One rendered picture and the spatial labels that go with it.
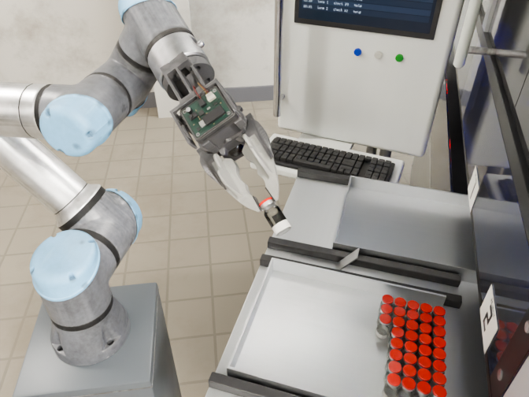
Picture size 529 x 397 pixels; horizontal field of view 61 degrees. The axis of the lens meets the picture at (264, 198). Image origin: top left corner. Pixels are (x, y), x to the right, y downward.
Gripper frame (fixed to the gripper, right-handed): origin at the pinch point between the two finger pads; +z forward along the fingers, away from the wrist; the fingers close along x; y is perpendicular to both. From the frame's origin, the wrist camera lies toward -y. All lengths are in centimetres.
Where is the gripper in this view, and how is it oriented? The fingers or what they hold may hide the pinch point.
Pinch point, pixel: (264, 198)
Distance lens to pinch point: 57.0
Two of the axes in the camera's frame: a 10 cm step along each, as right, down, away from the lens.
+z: 5.0, 8.1, -3.0
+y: -2.6, -1.9, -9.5
